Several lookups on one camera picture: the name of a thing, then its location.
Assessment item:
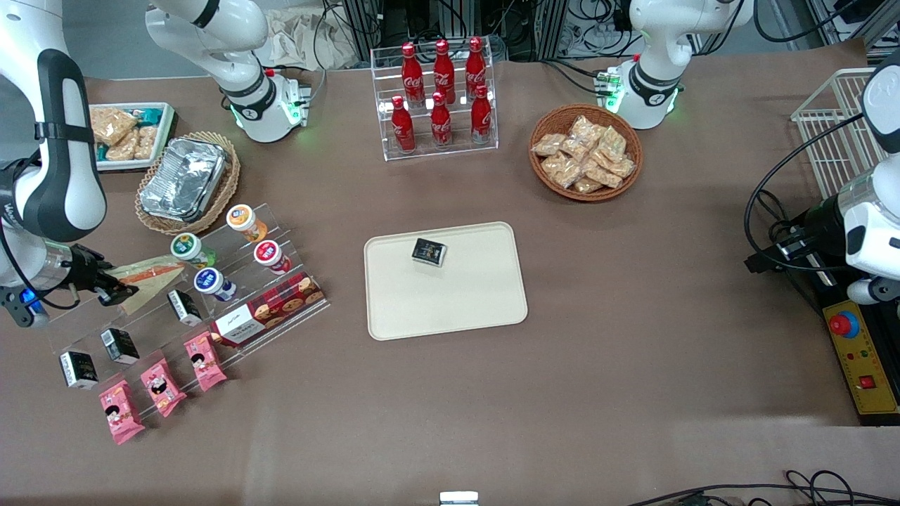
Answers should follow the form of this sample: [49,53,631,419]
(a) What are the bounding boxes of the oval light wicker basket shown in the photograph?
[134,131,242,236]

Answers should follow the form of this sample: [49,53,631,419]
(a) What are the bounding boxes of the background equipment rack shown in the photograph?
[322,0,637,63]

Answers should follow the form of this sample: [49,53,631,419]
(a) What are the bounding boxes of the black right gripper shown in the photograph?
[65,243,140,308]

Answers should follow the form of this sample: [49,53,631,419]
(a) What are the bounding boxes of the blue lid cup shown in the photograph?
[193,267,238,304]

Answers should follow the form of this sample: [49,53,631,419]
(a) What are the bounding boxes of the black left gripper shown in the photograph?
[744,198,846,275]

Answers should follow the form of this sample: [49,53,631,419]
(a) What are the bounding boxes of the beige crumpled cloth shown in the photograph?
[266,8,361,71]

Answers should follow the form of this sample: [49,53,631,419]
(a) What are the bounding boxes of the large puffed snack bag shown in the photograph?
[89,107,139,145]

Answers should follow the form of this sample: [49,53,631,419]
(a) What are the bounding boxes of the white wire basket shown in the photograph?
[790,67,891,202]

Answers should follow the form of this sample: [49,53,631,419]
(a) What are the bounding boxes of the cream plastic serving tray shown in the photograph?
[364,221,529,342]

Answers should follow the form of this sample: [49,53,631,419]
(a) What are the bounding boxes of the yellow emergency stop box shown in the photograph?
[809,271,900,427]

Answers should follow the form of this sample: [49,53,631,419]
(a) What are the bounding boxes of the round brown wicker basket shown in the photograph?
[529,104,643,202]

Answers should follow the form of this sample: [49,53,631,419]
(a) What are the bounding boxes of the red lid cup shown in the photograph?
[252,240,293,275]

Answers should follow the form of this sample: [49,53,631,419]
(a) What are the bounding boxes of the clear acrylic bottle rack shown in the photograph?
[371,37,499,162]

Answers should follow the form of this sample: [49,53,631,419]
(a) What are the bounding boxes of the red plaid cookie box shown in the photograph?
[210,272,327,349]

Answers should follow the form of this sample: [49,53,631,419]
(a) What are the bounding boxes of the clear acrylic stepped shelf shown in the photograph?
[44,202,332,417]

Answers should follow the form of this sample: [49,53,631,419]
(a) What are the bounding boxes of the pink snack packet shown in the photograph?
[183,331,229,393]
[98,379,147,446]
[139,357,188,419]

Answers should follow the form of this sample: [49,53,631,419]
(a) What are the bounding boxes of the white rectangular snack bin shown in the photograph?
[87,102,177,172]

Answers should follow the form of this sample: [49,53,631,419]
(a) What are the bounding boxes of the red cola bottle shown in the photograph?
[430,91,454,149]
[401,42,425,108]
[465,37,488,99]
[432,39,456,105]
[470,85,494,145]
[391,96,416,154]

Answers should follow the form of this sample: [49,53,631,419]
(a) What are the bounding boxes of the black looped cable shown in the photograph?
[743,111,867,275]

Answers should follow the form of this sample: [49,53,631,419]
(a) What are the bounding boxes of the triangle sandwich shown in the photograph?
[107,256,188,316]

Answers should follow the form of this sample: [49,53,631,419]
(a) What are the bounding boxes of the orange lid cup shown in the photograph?
[226,204,270,244]

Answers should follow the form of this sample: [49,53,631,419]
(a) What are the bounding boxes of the silver foil container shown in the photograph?
[139,136,228,223]

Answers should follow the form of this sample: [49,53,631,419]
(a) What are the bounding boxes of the small black snack box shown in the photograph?
[166,289,204,328]
[58,350,100,391]
[99,327,141,366]
[411,238,449,268]

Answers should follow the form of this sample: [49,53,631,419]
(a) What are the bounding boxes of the black floor cables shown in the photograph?
[624,469,900,506]

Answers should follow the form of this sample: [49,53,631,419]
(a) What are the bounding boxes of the green lid cup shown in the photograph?
[169,233,218,270]

